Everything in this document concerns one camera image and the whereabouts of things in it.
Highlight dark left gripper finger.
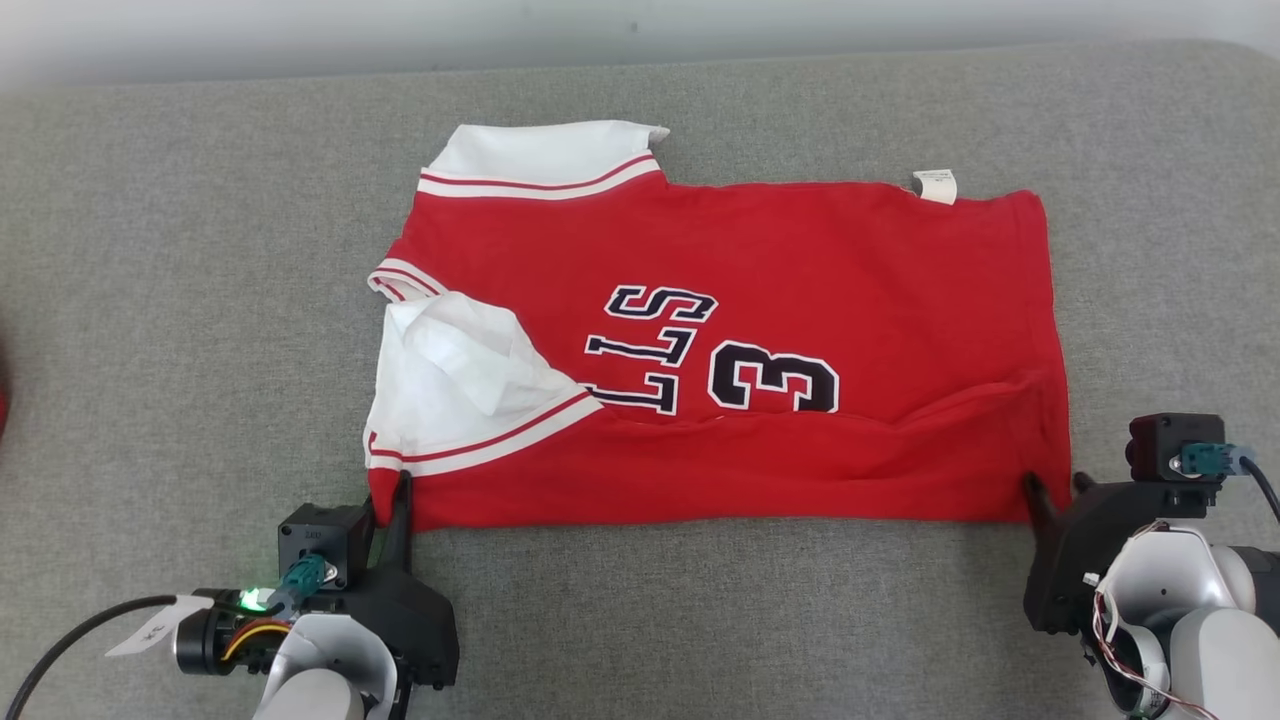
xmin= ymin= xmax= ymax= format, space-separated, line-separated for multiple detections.
xmin=384 ymin=469 xmax=414 ymax=574

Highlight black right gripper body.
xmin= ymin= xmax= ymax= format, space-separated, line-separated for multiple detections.
xmin=1023 ymin=481 xmax=1227 ymax=637

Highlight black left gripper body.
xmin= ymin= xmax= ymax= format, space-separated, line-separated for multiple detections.
xmin=328 ymin=565 xmax=462 ymax=691

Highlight red basketball jersey white sleeves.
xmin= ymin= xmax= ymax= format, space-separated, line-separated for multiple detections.
xmin=361 ymin=119 xmax=1074 ymax=532

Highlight black right camera cable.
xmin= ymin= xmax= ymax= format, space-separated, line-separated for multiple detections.
xmin=1240 ymin=455 xmax=1280 ymax=523

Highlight black camera cable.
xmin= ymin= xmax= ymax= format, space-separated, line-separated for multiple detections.
xmin=1240 ymin=455 xmax=1280 ymax=523
xmin=0 ymin=594 xmax=216 ymax=720

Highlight white paper cable tag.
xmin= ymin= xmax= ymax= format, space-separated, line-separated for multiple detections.
xmin=104 ymin=594 xmax=217 ymax=659

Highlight black left camera cable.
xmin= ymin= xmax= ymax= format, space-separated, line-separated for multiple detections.
xmin=0 ymin=594 xmax=216 ymax=720

